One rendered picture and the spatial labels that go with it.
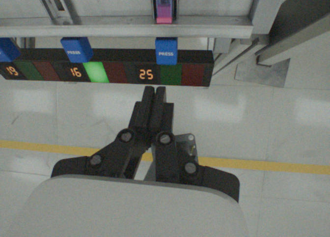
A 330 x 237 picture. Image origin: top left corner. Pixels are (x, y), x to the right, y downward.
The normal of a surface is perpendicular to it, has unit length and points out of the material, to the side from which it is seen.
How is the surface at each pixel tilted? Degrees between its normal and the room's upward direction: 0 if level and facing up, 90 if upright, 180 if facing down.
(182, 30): 45
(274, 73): 0
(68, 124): 0
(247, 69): 0
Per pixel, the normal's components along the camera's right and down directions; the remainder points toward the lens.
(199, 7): -0.11, 0.76
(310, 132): -0.10, 0.09
